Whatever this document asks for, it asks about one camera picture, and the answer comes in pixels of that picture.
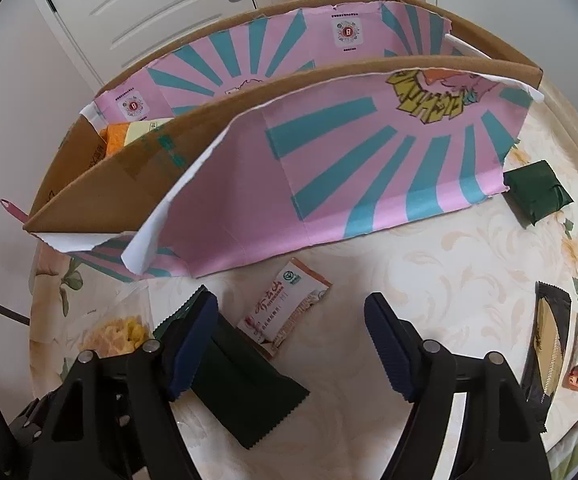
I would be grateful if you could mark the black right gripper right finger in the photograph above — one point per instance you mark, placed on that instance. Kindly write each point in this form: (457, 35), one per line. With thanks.
(499, 438)

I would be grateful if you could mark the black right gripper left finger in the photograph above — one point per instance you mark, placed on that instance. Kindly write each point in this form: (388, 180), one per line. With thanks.
(111, 417)

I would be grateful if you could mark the dark green snack packet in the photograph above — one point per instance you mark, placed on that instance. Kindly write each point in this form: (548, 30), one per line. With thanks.
(244, 384)

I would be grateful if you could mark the white red small sachet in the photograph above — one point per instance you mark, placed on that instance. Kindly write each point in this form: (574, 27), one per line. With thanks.
(294, 290)

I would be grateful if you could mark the black gold snack bar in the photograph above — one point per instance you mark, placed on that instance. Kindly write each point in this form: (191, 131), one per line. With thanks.
(544, 363)

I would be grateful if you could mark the floral cream tablecloth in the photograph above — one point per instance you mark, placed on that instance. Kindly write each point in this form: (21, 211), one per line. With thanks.
(465, 279)

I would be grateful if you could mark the dark green square packet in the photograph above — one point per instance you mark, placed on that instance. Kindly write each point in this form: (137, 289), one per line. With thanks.
(536, 191)

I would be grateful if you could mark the orange snack packet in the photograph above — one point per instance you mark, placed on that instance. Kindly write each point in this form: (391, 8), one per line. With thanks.
(115, 137)

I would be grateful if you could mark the pale yellow snack packet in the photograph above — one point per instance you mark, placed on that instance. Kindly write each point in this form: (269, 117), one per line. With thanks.
(137, 129)

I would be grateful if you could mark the cardboard box with pink lining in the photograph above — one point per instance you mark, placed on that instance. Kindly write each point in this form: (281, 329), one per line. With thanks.
(295, 125)

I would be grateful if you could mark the white panel door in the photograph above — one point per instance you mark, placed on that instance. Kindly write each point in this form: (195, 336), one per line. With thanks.
(104, 37)

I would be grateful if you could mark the pink handled tool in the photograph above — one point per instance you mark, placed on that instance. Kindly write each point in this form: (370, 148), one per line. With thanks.
(14, 211)

